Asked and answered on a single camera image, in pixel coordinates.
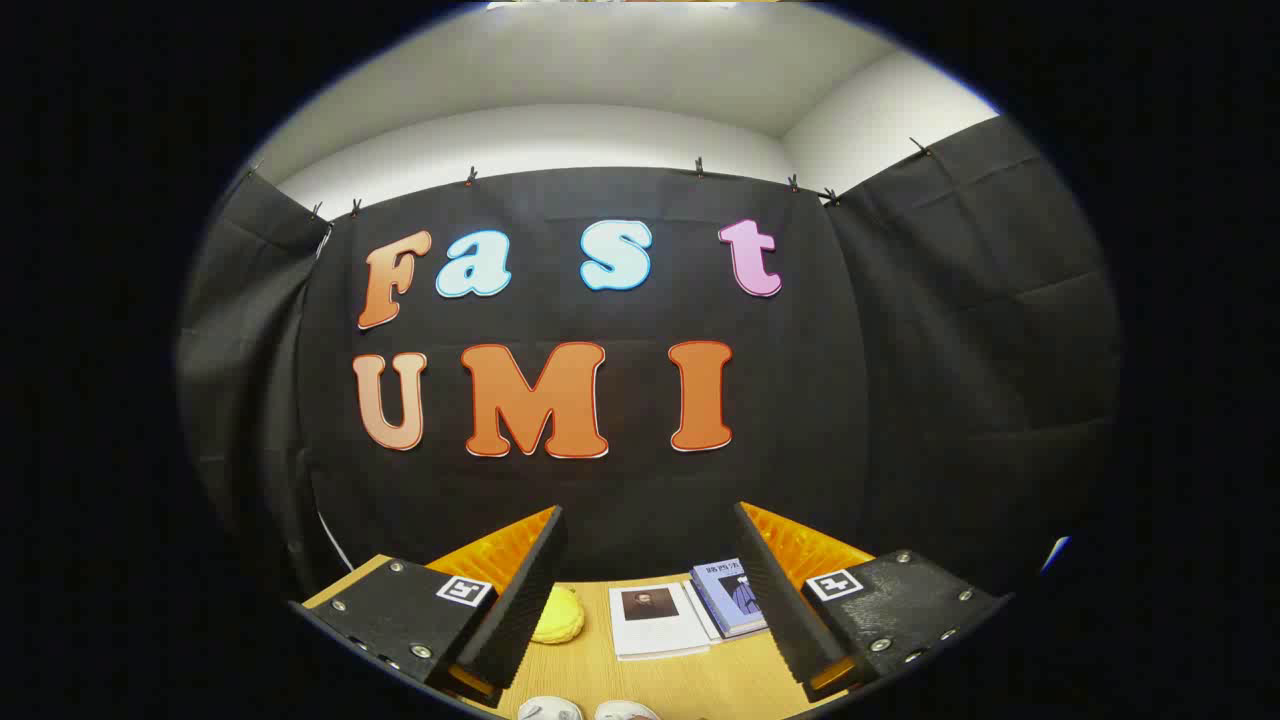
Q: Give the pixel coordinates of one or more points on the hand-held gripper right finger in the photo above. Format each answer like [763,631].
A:
[785,610]

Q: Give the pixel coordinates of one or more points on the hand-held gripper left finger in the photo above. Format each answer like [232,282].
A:
[525,610]

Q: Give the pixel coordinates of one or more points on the white canvas shoe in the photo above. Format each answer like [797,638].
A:
[550,710]
[628,712]

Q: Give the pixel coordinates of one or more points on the yellow plush bread toy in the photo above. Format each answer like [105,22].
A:
[560,618]

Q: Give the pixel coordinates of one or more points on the blue book with figure cover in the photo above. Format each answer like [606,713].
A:
[725,600]

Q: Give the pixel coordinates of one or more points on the thin white book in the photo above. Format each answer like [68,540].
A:
[700,612]

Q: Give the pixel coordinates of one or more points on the white book with portrait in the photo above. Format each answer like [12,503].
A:
[660,630]

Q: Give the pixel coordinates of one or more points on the row of backdrop clips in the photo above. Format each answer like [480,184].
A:
[699,166]

